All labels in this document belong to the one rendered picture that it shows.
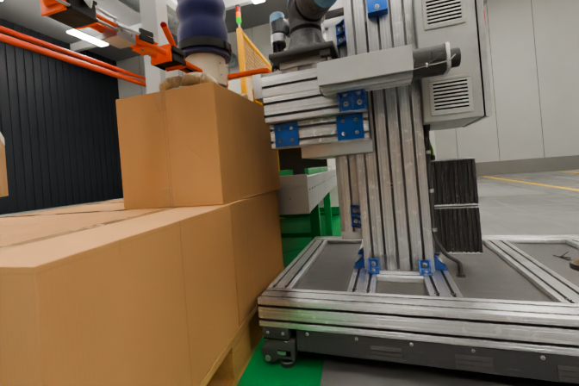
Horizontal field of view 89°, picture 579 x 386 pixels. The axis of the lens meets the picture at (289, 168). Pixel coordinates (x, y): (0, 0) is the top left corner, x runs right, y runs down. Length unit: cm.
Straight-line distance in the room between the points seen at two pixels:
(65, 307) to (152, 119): 73
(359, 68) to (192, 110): 54
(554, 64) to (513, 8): 201
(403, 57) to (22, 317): 92
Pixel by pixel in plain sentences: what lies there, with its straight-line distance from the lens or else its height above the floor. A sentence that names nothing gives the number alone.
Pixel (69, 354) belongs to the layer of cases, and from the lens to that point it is 57.
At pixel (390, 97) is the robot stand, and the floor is 88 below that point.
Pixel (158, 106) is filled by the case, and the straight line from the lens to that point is 112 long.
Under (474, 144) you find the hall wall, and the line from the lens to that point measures 1068.
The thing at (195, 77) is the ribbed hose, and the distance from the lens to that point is 119.
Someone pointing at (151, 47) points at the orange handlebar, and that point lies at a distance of 110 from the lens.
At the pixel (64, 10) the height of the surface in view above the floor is 105.
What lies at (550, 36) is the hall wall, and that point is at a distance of 1182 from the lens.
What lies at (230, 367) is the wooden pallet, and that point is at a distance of 108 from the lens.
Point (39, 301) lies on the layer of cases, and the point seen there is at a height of 50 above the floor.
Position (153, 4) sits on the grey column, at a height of 214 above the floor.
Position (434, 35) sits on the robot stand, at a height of 106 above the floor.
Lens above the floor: 64
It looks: level
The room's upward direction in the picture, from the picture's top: 5 degrees counter-clockwise
